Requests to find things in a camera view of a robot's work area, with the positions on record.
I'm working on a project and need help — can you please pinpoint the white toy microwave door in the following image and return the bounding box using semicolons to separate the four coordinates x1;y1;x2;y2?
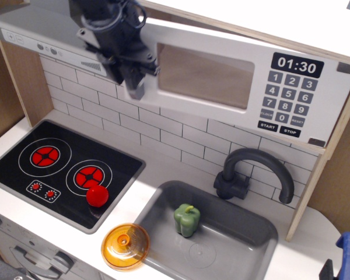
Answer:
138;19;350;148

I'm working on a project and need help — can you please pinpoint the black toy stove top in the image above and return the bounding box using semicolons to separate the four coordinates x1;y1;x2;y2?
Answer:
0;120;145;234

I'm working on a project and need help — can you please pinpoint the green toy bell pepper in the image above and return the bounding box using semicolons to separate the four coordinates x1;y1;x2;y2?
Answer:
173;204;201;237

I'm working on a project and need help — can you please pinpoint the grey toy range hood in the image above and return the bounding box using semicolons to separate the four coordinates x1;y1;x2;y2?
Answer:
0;1;111;80

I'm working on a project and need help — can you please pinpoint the grey toy sink basin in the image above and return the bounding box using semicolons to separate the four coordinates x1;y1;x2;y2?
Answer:
135;181;278;279

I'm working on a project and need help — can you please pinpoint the red toy tomato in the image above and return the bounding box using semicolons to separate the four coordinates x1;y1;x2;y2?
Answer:
86;185;109;208

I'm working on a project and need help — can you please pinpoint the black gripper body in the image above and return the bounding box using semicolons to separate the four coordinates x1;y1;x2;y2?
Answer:
76;17;159;76

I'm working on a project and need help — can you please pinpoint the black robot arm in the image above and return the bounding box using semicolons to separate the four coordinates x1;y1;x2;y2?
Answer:
73;1;159;94

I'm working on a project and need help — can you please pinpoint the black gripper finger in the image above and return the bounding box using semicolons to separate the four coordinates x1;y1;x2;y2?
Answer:
124;62;145;89
101;59;124;85

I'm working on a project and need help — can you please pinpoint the black clamp piece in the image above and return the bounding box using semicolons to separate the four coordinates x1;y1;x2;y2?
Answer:
318;259;334;280

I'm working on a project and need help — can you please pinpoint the grey toy oven front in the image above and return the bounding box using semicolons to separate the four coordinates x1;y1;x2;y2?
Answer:
0;215;108;279

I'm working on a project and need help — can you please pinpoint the dark grey toy faucet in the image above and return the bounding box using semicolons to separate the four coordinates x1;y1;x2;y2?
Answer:
213;148;295;205

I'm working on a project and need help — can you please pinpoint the orange transparent pot lid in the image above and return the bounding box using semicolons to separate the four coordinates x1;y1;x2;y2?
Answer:
101;223;150;271

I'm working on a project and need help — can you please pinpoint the grey microwave door handle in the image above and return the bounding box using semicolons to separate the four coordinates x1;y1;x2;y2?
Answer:
127;81;145;100

